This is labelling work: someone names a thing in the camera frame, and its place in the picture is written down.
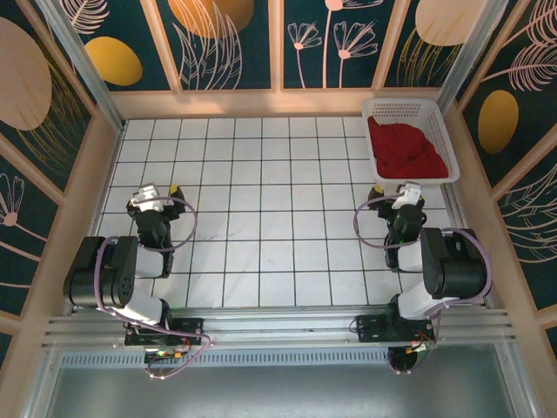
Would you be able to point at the red t-shirt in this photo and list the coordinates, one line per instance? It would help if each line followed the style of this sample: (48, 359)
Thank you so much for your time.
(404, 148)

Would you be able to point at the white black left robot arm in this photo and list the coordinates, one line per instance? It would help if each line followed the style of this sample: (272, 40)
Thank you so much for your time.
(109, 270)

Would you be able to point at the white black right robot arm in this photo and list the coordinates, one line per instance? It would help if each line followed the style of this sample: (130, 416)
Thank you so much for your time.
(457, 265)

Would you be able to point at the white perforated plastic basket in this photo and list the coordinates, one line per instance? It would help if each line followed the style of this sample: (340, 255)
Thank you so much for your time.
(439, 126)

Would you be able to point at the grey metal sheet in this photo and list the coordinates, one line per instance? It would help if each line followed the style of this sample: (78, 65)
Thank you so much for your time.
(283, 392)

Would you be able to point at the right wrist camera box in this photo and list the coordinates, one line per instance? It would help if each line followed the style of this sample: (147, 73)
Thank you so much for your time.
(407, 193)

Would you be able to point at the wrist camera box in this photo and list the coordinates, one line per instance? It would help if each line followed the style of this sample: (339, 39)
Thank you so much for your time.
(407, 193)
(145, 193)

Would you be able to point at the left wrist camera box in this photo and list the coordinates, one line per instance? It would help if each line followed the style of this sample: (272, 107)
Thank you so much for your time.
(145, 193)

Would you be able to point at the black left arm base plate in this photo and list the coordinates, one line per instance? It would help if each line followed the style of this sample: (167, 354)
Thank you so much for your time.
(187, 325)

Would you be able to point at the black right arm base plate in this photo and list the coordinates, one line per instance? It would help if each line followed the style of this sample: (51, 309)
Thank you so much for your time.
(370, 326)

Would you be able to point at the aluminium corner post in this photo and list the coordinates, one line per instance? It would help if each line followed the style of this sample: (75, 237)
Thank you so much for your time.
(85, 65)
(472, 52)

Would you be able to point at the aluminium mounting rail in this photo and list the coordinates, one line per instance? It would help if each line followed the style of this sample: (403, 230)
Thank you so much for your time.
(283, 324)

